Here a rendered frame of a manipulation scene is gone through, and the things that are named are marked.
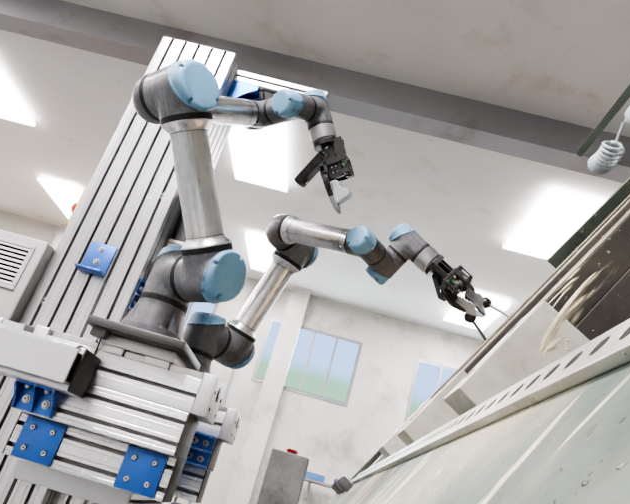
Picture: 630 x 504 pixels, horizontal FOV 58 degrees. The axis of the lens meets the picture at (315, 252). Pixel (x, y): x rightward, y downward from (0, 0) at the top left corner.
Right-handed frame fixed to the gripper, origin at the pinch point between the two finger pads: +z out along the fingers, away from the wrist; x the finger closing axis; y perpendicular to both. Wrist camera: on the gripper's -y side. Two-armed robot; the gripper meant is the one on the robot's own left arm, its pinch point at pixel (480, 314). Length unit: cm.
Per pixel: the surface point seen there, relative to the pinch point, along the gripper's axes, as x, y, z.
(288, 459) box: -67, -29, -9
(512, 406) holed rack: -64, 126, 7
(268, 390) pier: 10, -709, -148
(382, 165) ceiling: 191, -306, -169
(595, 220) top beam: 53, -2, 4
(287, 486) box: -72, -29, -4
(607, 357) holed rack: -64, 137, 7
